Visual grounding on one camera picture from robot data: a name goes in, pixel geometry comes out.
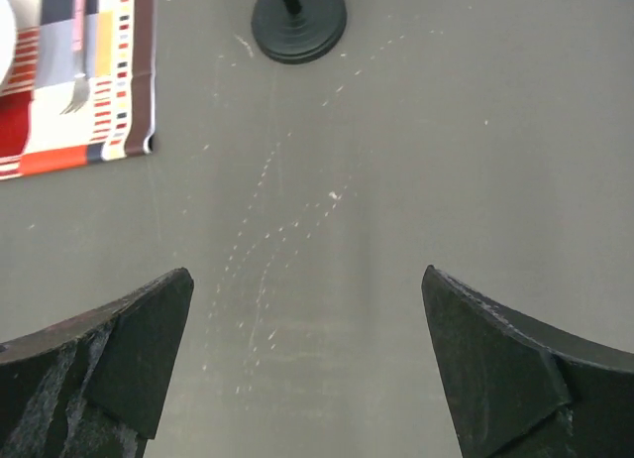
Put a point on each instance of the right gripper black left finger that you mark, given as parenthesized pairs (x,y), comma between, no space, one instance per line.
(95,384)

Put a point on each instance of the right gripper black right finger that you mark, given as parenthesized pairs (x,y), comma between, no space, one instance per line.
(519,387)

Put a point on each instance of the black phone stand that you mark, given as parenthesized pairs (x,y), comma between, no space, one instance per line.
(298,31)

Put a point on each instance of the colourful patchwork placemat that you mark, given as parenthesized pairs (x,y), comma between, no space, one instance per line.
(117,121)

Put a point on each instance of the white round plate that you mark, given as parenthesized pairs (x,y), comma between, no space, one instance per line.
(8,38)

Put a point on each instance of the pink handled fork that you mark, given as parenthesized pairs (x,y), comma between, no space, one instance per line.
(81,87)

